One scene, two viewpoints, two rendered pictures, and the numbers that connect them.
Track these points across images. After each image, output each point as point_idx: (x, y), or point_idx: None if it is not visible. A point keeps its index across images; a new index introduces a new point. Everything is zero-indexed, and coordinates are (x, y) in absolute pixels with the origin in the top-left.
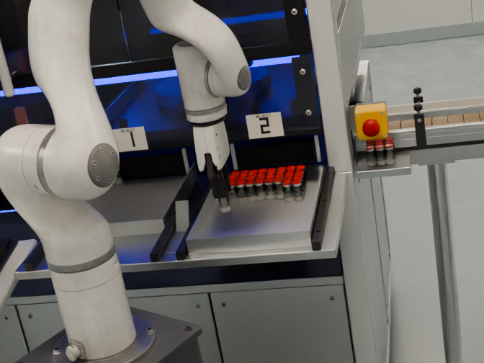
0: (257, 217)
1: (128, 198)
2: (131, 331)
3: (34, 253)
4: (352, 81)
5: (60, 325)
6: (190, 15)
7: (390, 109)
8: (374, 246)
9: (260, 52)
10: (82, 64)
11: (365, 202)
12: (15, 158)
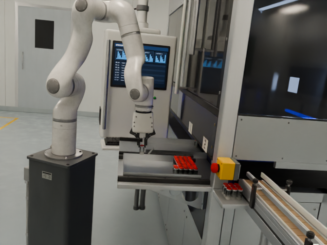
0: (156, 169)
1: (179, 148)
2: (60, 151)
3: (127, 137)
4: (281, 160)
5: None
6: (130, 60)
7: (269, 181)
8: None
9: (210, 108)
10: (70, 54)
11: None
12: None
